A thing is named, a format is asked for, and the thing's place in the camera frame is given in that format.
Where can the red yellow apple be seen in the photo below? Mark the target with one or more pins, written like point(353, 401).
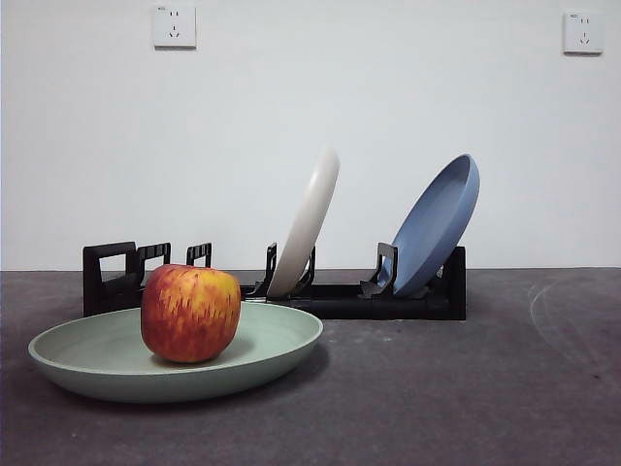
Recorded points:
point(191, 315)

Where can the green plate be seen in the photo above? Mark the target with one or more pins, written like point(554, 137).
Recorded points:
point(97, 369)

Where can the cream white plate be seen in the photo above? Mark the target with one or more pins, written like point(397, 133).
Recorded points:
point(310, 213)

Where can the black plate rack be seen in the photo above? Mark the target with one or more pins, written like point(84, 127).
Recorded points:
point(388, 309)

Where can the blue plate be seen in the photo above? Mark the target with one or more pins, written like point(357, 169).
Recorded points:
point(432, 228)

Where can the white wall socket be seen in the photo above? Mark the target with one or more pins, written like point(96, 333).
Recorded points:
point(174, 26)
point(583, 33)

